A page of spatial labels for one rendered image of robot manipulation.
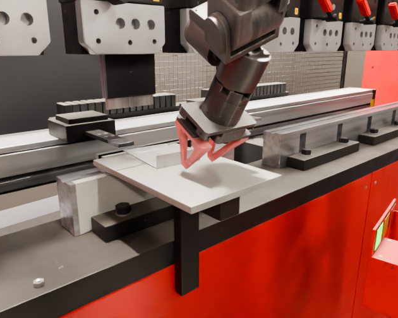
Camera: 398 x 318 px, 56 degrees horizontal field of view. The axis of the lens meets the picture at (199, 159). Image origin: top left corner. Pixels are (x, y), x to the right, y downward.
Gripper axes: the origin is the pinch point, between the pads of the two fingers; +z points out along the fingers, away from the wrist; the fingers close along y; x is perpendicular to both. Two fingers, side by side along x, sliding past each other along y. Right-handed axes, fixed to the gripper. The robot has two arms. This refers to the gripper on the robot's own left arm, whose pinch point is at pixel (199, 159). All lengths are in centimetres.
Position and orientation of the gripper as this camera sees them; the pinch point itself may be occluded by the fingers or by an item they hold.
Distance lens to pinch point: 59.0
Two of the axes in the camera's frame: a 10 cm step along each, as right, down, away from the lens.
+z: -3.3, 7.1, 6.2
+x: 5.7, 6.8, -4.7
